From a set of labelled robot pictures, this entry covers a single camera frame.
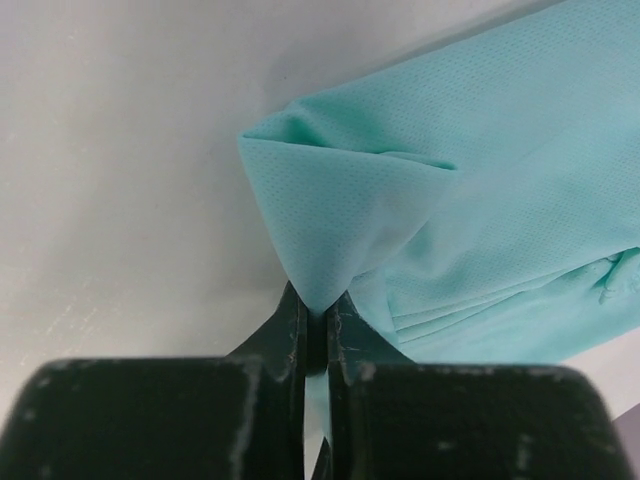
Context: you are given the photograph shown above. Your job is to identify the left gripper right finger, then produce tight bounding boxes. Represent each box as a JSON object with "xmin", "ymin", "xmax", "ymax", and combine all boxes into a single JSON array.
[{"xmin": 312, "ymin": 296, "xmax": 625, "ymax": 479}]

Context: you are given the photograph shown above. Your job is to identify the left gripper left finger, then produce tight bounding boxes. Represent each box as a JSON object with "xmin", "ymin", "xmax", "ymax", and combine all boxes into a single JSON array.
[{"xmin": 1, "ymin": 287, "xmax": 307, "ymax": 479}]

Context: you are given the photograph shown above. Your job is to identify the teal t shirt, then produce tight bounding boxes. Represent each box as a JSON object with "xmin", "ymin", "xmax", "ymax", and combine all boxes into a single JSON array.
[{"xmin": 235, "ymin": 0, "xmax": 640, "ymax": 451}]

